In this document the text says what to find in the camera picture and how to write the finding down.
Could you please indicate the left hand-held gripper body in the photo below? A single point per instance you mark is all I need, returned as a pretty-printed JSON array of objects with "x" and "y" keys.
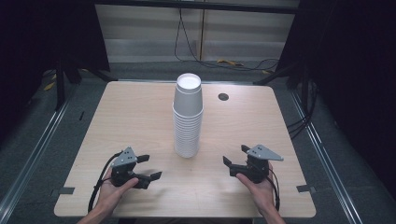
[{"x": 124, "y": 161}]

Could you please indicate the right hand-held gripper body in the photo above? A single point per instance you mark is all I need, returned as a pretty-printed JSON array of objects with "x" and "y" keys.
[{"x": 258, "y": 163}]

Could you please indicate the stack of white paper cups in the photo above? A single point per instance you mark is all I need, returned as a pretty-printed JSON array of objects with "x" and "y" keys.
[{"x": 187, "y": 118}]

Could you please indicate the person's right hand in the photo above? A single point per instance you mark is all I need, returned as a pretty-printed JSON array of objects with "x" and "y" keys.
[{"x": 261, "y": 193}]

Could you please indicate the person's left hand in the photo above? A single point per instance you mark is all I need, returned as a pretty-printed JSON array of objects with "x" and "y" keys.
[{"x": 110, "y": 193}]

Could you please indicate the grey tape strip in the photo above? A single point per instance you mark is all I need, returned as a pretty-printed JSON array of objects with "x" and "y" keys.
[
  {"x": 66, "y": 190},
  {"x": 305, "y": 188}
]

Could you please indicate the dark round table grommet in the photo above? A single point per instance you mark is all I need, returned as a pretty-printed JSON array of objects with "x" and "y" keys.
[{"x": 223, "y": 96}]

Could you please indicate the black metal stand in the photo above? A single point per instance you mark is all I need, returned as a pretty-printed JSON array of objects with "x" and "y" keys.
[
  {"x": 280, "y": 74},
  {"x": 59, "y": 87}
]

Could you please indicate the small yellow floor scrap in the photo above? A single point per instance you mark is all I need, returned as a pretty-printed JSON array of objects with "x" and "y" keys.
[{"x": 49, "y": 86}]

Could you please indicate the black curtain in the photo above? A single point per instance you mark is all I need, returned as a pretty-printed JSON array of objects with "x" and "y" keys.
[
  {"x": 351, "y": 77},
  {"x": 37, "y": 46}
]

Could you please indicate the black overhead bar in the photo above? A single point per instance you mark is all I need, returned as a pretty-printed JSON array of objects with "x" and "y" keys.
[{"x": 193, "y": 5}]

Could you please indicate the metal floor rail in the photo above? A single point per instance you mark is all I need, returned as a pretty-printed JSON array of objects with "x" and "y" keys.
[
  {"x": 34, "y": 155},
  {"x": 327, "y": 155}
]

